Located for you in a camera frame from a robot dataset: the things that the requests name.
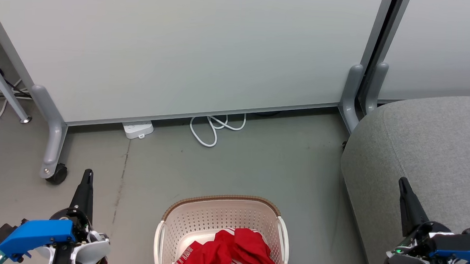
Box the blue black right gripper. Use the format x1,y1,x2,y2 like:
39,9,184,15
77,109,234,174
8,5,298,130
394,177,470,264

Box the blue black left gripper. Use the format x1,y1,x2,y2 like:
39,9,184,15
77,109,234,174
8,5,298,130
0,164,97,264

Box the grey fabric sofa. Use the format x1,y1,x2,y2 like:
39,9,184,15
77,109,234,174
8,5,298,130
335,88,470,264

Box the grey partition leg with caster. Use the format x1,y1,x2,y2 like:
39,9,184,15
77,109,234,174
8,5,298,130
25,84,72,186

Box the white power strip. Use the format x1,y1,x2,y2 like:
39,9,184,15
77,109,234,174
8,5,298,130
121,119,155,141

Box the beige perforated laundry basket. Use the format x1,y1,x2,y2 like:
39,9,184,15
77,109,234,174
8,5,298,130
153,191,292,264

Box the grey metal table leg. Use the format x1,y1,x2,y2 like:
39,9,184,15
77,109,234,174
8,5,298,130
0,47,36,125

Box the narrow white partition panel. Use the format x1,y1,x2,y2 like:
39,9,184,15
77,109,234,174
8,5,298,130
376,0,470,107

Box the large white partition panel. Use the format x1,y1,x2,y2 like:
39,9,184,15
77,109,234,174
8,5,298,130
0,0,388,142

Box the looped white power cable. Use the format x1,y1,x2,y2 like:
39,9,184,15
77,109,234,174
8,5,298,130
188,111,247,150

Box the black floor cables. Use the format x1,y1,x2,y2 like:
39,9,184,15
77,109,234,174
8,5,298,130
0,68,34,106

